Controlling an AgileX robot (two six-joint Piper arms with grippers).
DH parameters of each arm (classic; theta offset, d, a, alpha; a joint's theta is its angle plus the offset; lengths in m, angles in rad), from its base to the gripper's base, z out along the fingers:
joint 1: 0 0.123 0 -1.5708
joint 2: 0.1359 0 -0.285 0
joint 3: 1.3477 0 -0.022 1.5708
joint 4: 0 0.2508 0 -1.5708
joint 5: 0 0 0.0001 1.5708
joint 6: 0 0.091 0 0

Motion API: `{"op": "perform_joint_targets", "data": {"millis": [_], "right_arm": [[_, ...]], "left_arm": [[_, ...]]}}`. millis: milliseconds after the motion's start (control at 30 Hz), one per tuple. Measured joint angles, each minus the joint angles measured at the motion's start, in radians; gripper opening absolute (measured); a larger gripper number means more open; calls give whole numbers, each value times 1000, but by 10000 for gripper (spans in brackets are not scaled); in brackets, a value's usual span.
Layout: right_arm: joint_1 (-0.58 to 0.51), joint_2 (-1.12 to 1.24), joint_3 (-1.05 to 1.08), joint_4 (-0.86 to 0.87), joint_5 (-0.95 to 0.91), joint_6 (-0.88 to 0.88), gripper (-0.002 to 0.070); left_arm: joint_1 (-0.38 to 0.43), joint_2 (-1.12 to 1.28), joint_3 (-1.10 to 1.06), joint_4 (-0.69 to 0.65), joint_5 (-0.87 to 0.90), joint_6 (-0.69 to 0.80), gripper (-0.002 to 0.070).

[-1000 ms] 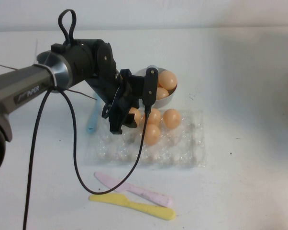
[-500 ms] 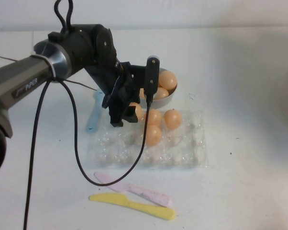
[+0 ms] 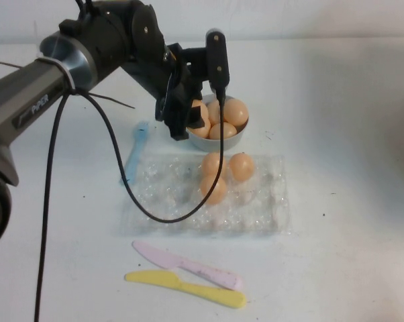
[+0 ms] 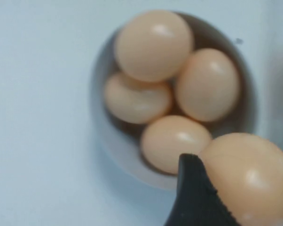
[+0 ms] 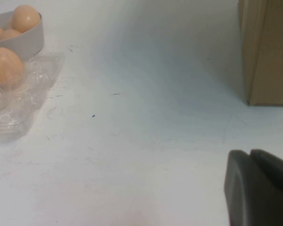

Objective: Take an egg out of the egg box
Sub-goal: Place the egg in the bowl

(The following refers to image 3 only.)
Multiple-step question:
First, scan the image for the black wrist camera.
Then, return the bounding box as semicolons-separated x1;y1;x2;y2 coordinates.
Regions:
205;29;230;91

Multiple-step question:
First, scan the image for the white zip tie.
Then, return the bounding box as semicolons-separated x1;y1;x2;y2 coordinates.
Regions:
37;55;77;97

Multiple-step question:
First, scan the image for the yellow plastic knife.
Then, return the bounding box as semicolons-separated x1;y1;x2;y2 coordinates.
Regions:
124;270;248;309

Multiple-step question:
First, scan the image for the pink plastic knife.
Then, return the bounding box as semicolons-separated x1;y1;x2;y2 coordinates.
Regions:
132;240;245;291

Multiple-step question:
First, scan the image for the light blue plastic fork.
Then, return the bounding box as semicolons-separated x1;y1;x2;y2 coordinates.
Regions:
119;121;150;187

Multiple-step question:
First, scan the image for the black camera cable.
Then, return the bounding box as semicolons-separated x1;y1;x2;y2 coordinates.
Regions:
34;87;228;322

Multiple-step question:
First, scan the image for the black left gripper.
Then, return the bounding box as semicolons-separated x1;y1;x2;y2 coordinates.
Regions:
130;43;211;142

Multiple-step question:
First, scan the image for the clear plastic egg tray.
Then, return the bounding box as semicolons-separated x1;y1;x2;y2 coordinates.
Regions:
121;152;292;237

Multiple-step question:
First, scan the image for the grey round bowl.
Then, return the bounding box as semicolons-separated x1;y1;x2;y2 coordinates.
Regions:
185;93;250;152

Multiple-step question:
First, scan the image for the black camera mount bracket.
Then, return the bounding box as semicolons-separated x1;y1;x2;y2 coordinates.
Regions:
180;46;211;85

